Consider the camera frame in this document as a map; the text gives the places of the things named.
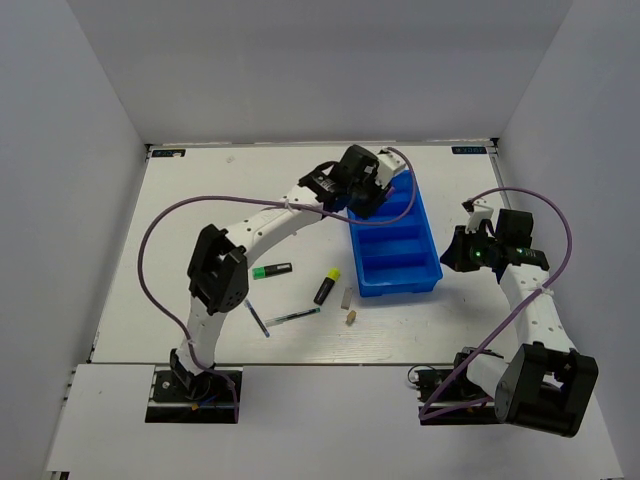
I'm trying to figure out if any yellow cap highlighter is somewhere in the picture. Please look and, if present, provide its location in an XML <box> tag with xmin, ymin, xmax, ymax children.
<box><xmin>313</xmin><ymin>268</ymin><xmax>341</xmax><ymax>306</ymax></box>

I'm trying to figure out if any grey eraser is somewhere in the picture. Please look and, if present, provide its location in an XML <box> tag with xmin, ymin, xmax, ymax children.
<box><xmin>341</xmin><ymin>287</ymin><xmax>353</xmax><ymax>310</ymax></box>

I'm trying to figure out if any green cap highlighter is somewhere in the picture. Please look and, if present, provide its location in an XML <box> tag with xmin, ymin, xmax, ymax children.
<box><xmin>252</xmin><ymin>262</ymin><xmax>293</xmax><ymax>280</ymax></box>

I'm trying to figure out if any green pen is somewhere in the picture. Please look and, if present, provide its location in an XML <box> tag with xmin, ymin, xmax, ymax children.
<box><xmin>265</xmin><ymin>307</ymin><xmax>321</xmax><ymax>327</ymax></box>

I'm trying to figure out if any blue pen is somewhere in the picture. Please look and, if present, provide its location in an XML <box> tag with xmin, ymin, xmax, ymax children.
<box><xmin>244</xmin><ymin>298</ymin><xmax>270</xmax><ymax>338</ymax></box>

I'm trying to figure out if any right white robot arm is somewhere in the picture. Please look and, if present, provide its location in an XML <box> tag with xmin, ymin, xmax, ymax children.
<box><xmin>440</xmin><ymin>201</ymin><xmax>599</xmax><ymax>437</ymax></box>

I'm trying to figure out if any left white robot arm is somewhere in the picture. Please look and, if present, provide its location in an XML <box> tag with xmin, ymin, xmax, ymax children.
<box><xmin>170</xmin><ymin>145</ymin><xmax>406</xmax><ymax>399</ymax></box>

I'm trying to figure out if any blue compartment bin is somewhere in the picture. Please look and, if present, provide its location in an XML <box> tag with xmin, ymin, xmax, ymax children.
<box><xmin>349</xmin><ymin>171</ymin><xmax>443</xmax><ymax>297</ymax></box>

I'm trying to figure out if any right corner label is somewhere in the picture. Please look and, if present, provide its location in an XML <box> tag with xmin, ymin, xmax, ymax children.
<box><xmin>451</xmin><ymin>145</ymin><xmax>487</xmax><ymax>155</ymax></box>

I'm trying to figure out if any corner label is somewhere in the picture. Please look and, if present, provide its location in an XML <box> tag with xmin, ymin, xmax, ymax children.
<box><xmin>451</xmin><ymin>145</ymin><xmax>487</xmax><ymax>155</ymax></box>
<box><xmin>151</xmin><ymin>149</ymin><xmax>186</xmax><ymax>158</ymax></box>

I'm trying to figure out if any left corner label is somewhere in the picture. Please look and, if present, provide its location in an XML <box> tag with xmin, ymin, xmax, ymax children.
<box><xmin>151</xmin><ymin>149</ymin><xmax>186</xmax><ymax>158</ymax></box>

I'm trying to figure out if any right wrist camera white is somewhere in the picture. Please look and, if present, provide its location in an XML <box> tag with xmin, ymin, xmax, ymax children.
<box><xmin>462</xmin><ymin>198</ymin><xmax>494</xmax><ymax>234</ymax></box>

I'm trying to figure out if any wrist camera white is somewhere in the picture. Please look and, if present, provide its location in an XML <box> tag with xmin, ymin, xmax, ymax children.
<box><xmin>462</xmin><ymin>198</ymin><xmax>494</xmax><ymax>234</ymax></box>
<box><xmin>375</xmin><ymin>149</ymin><xmax>406</xmax><ymax>188</ymax></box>

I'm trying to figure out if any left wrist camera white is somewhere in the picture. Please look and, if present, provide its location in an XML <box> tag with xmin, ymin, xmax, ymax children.
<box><xmin>375</xmin><ymin>149</ymin><xmax>406</xmax><ymax>188</ymax></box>

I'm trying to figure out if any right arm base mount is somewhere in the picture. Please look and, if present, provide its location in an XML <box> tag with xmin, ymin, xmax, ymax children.
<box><xmin>407</xmin><ymin>365</ymin><xmax>499</xmax><ymax>426</ymax></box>

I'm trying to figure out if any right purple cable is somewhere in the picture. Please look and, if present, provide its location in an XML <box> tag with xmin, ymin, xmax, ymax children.
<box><xmin>417</xmin><ymin>186</ymin><xmax>574</xmax><ymax>422</ymax></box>

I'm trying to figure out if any purple cable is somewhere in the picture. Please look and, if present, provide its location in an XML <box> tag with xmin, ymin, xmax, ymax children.
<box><xmin>137</xmin><ymin>146</ymin><xmax>419</xmax><ymax>424</ymax></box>
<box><xmin>417</xmin><ymin>186</ymin><xmax>574</xmax><ymax>422</ymax></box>

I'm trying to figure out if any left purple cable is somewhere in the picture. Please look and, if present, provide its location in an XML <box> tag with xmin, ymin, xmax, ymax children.
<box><xmin>137</xmin><ymin>146</ymin><xmax>419</xmax><ymax>424</ymax></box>

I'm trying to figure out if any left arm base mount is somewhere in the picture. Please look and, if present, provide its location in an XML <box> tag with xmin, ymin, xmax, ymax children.
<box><xmin>145</xmin><ymin>369</ymin><xmax>239</xmax><ymax>424</ymax></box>

